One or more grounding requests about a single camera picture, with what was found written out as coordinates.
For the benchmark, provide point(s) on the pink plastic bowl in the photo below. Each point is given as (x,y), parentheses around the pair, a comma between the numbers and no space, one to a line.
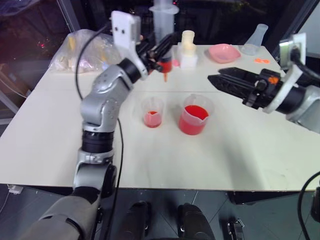
(223,53)

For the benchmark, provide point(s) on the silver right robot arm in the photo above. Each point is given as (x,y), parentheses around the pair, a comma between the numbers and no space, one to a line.
(310,107)

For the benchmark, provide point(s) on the white plastic bottle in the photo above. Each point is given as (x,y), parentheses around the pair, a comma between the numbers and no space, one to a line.
(188,61)

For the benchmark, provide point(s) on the black metal clamp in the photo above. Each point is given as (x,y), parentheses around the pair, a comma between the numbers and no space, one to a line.
(235,228)

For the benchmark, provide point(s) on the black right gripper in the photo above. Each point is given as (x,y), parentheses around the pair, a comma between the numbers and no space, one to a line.
(266,87)

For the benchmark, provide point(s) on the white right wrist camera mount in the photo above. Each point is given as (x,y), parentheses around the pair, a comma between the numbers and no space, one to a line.
(287,83)

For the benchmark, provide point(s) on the clear plastic bag with items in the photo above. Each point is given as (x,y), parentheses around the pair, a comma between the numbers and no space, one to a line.
(85,53)

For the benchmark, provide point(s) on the small clear cup red liquid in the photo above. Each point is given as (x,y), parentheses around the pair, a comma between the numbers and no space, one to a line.
(152,117)

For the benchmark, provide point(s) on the small pink piece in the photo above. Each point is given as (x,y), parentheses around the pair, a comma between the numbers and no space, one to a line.
(176,63)

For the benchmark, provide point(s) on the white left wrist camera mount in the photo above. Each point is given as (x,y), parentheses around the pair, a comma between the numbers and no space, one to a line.
(122,30)

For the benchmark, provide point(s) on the white power adapter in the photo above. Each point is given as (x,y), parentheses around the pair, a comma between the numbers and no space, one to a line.
(15,189)

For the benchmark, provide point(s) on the translucent conical flask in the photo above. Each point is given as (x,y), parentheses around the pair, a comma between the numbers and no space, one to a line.
(255,40)

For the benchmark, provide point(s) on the cream plastic fitting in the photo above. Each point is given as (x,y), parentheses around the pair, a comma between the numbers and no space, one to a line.
(188,41)

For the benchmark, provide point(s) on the large clear beaker red liquid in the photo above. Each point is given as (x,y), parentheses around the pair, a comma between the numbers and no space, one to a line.
(193,120)

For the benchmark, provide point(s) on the brown cardboard box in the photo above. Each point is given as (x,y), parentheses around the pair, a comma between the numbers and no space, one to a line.
(12,82)

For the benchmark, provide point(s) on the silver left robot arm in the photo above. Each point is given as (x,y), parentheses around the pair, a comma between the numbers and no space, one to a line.
(100,105)

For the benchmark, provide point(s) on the dark rounded shape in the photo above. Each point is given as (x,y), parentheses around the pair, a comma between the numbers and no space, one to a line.
(193,222)
(138,220)

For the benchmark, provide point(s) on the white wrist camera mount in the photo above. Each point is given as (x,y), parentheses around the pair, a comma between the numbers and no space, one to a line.
(287,83)
(122,30)

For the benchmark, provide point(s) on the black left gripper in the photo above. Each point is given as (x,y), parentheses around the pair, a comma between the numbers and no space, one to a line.
(147,53)

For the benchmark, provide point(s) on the large translucent plastic syringe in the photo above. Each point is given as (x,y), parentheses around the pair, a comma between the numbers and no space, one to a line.
(162,22)

